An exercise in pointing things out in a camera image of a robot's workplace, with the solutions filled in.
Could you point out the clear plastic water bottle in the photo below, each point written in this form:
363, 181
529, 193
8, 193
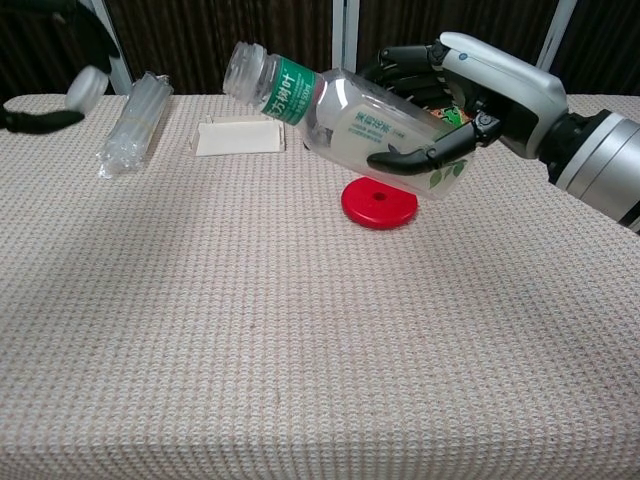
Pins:
350, 125

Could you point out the white bottle cap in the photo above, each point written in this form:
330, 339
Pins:
86, 89

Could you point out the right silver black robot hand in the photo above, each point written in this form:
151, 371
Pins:
510, 95

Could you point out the clear plastic tube bundle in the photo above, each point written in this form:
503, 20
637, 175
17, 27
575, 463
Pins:
135, 125

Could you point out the white plastic tray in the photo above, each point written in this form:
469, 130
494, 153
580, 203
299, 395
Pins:
235, 137

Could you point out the grey partition frame post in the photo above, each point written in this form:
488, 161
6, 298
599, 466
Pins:
557, 35
345, 30
122, 75

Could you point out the beige woven tablecloth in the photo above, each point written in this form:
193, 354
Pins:
200, 325

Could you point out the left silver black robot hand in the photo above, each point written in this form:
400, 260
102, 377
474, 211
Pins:
40, 121

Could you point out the dark brown partition panel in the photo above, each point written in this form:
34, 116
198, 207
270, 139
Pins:
30, 75
175, 40
400, 20
610, 40

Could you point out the green snack bag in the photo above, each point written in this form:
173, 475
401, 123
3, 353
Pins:
452, 116

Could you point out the red plastic disc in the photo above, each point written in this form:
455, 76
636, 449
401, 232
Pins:
380, 210

